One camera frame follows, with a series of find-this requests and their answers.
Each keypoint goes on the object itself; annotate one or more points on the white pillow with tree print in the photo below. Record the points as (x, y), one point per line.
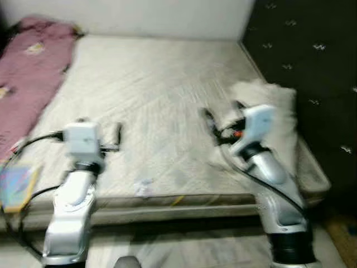
(281, 111)

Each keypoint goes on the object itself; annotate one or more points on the colourful children's book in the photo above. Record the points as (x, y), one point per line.
(17, 187)

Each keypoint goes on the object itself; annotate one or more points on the purple cartoon print quilt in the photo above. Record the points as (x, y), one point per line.
(33, 72)

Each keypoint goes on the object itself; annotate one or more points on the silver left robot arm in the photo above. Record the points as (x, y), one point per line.
(72, 212)

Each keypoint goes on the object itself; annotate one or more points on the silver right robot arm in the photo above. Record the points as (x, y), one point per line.
(279, 195)

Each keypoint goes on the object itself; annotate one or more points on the beige quilted mattress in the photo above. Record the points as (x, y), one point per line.
(156, 100)

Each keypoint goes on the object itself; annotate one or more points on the black tufted headboard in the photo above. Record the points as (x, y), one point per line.
(312, 33)

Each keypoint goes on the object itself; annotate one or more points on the grey left robot leg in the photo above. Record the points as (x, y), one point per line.
(128, 262)

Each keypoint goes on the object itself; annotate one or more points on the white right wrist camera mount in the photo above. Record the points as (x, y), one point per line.
(255, 127)

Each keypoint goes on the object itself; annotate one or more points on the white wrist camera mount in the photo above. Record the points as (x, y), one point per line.
(82, 139)
(255, 127)

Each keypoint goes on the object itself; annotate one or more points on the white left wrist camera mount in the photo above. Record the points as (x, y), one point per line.
(82, 139)

